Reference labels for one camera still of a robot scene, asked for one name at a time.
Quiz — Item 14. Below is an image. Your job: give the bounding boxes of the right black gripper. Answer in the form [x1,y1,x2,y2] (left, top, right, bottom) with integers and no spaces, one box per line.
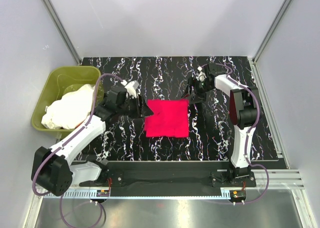
[181,77,213,104]

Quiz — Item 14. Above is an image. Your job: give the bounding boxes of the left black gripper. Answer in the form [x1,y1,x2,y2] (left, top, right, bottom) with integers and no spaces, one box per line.
[117,95,154,119]

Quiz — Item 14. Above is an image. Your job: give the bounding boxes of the pink t shirt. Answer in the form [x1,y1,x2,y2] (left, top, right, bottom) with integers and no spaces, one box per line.
[144,99,189,138]

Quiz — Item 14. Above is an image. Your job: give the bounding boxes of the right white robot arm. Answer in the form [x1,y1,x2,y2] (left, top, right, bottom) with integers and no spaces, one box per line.
[182,63,261,187]

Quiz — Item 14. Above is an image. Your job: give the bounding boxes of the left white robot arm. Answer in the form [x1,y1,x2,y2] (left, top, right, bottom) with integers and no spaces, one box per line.
[31,80,153,197]

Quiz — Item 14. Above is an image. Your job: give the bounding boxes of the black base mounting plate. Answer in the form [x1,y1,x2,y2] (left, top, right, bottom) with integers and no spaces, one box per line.
[80,161,257,199]

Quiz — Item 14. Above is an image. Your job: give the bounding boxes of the white t shirt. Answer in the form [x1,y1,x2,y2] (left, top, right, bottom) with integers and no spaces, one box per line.
[41,84,95,130]

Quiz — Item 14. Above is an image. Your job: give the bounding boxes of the olive green plastic tub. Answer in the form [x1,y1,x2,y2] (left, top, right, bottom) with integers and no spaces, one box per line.
[31,66,101,139]

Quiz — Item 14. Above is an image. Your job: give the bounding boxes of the left orange connector box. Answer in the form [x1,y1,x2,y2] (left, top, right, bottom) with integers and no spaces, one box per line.
[96,188,111,197]

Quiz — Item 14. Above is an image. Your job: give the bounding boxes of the orange connector box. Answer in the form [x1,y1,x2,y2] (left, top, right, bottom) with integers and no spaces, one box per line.
[230,190,247,203]
[96,188,111,197]

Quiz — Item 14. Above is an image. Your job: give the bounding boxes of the right orange connector box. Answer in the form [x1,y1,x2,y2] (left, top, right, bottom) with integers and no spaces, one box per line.
[230,190,247,203]

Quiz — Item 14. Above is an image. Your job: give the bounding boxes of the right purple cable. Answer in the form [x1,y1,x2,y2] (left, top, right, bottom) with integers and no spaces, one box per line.
[207,63,270,205]

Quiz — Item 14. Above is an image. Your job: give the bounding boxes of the purple cable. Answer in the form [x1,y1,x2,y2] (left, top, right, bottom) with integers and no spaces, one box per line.
[31,73,127,226]
[207,63,270,205]

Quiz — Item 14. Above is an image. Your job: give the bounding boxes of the aluminium frame rail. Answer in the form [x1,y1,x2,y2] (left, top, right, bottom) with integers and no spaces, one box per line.
[45,169,304,202]

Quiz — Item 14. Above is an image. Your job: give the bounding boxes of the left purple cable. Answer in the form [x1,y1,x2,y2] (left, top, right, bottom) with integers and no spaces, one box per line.
[31,73,127,226]

